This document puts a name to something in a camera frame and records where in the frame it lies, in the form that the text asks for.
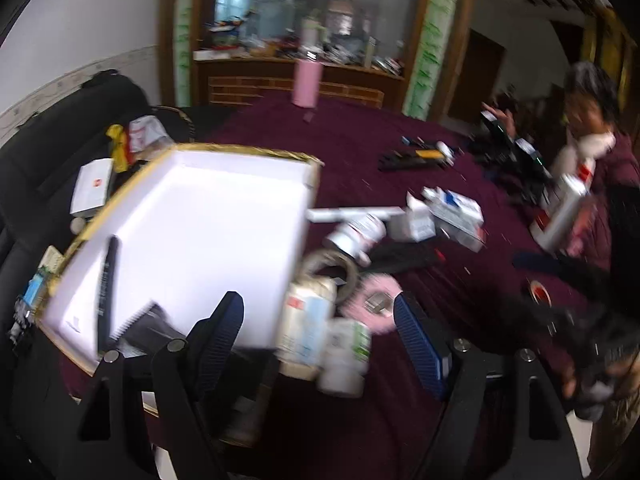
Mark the pink fluffy item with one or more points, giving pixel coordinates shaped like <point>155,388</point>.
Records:
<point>372,303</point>

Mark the black electrical tape roll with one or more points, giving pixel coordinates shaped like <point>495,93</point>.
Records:
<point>538,293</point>

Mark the white pill bottle red label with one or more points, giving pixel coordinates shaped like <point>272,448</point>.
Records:
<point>356,237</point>

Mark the gold white open box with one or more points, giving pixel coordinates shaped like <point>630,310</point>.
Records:
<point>197,222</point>

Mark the black leather sofa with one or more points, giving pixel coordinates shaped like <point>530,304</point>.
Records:
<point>39,167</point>

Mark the pink thermos bottle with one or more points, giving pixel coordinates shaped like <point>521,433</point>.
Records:
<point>306,87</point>

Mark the white tube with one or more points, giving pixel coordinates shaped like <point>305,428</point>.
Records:
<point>333,215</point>

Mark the yellow black pen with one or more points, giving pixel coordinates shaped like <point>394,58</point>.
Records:
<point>423,149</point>

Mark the white box red logo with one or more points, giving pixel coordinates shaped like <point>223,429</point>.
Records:
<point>92,188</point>

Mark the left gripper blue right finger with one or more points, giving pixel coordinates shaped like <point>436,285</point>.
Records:
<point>425,342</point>

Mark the yellow cloth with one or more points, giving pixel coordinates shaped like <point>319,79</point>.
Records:
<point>119,146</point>

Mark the blue white medicine box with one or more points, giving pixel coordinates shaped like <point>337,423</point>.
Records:
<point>456,217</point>

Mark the woman in maroon jacket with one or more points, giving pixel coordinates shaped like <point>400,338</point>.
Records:
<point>591,111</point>

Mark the long black flat pen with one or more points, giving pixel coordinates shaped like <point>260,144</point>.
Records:
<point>409,161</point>

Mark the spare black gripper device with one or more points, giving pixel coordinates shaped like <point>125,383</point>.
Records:
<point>512,160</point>

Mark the small white ball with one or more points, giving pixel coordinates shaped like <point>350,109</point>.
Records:
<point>77,225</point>

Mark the wooden mirror cabinet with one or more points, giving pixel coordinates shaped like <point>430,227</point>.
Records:
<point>399,55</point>

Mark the black marker pen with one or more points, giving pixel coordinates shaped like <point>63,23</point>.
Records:
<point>105,297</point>

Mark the clear plastic bottle on sofa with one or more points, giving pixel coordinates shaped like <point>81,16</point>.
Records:
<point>27,305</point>

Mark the small white barcode box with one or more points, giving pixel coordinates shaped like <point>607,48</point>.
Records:
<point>414,225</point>

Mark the white green pill bottle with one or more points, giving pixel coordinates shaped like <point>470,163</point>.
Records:
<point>345,358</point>

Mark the small white bottle on pens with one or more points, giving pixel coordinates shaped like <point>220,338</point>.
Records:
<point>446,152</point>

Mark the brown tape roll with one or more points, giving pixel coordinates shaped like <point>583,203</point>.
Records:
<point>333,264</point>

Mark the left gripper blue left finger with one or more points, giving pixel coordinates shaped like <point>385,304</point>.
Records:
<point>211,340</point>

